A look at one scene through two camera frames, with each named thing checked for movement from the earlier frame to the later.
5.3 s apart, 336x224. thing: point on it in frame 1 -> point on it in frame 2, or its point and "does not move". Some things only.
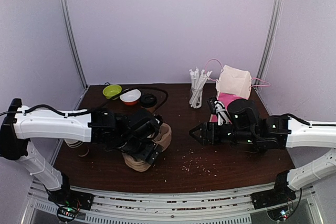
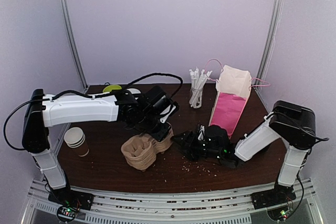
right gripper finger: [200, 135] -> [186, 151]
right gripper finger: [200, 129] -> [181, 138]
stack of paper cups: [80, 148] does not move
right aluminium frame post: [273, 27] does not move
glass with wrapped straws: [197, 79] does not move
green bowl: [111, 91] does not move
